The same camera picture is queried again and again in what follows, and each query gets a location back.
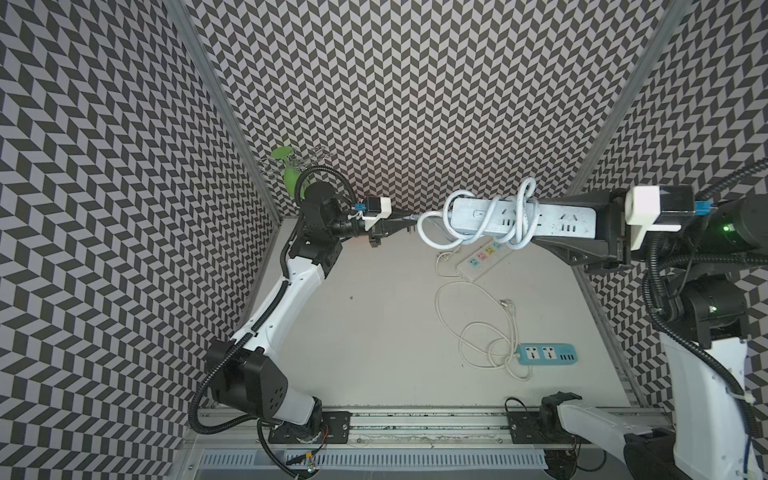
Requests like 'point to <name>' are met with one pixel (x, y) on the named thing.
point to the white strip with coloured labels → (482, 260)
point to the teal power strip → (548, 353)
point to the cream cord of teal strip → (484, 327)
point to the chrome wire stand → (296, 161)
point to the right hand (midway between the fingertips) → (536, 225)
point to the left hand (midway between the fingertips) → (412, 215)
